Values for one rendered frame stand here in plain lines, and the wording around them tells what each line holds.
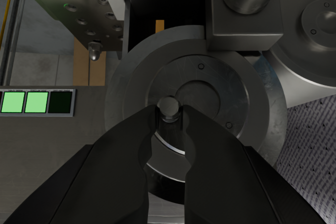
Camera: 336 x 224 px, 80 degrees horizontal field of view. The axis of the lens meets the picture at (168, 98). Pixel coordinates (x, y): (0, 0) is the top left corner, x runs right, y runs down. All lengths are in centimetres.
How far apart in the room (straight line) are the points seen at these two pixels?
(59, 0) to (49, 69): 309
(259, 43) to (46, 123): 52
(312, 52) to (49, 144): 54
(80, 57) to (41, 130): 220
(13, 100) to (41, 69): 293
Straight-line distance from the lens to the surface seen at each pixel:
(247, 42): 17
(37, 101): 60
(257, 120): 17
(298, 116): 38
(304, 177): 38
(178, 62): 15
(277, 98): 18
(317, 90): 22
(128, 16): 21
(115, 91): 17
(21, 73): 366
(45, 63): 357
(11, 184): 63
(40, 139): 59
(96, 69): 262
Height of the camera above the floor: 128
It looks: 12 degrees down
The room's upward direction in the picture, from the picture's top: 179 degrees counter-clockwise
